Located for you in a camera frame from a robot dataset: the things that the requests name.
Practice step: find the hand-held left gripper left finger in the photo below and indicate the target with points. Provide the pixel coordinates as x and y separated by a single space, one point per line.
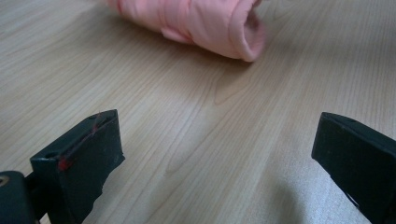
81 168

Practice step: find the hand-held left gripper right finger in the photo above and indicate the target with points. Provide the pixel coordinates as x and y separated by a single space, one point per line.
361 165

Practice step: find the pink ski glove grey palm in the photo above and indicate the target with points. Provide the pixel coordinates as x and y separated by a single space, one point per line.
205 21

